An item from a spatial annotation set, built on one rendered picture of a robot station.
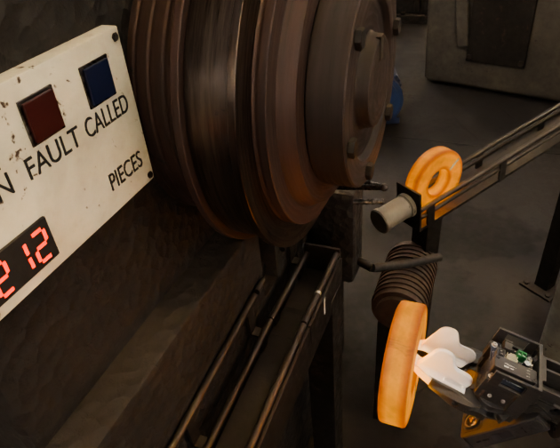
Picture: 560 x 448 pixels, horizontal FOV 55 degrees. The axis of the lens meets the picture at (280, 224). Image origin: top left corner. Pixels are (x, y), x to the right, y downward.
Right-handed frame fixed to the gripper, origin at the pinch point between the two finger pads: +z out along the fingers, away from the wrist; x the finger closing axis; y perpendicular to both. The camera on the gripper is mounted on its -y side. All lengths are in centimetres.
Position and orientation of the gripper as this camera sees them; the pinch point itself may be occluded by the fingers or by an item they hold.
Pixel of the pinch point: (405, 352)
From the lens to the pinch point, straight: 71.2
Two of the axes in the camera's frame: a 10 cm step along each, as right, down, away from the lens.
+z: -9.1, -3.8, 1.6
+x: -3.7, 5.7, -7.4
